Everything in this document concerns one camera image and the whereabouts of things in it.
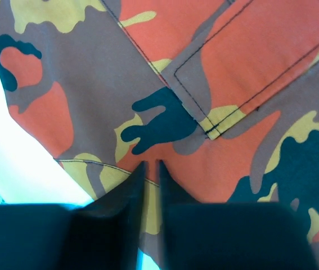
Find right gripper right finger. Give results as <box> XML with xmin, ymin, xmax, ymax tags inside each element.
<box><xmin>158</xmin><ymin>160</ymin><xmax>199</xmax><ymax>269</ymax></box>

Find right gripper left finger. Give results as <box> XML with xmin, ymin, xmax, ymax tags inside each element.
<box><xmin>71</xmin><ymin>162</ymin><xmax>146</xmax><ymax>269</ymax></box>

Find orange camouflage trousers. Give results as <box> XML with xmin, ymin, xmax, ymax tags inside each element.
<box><xmin>0</xmin><ymin>1</ymin><xmax>319</xmax><ymax>269</ymax></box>

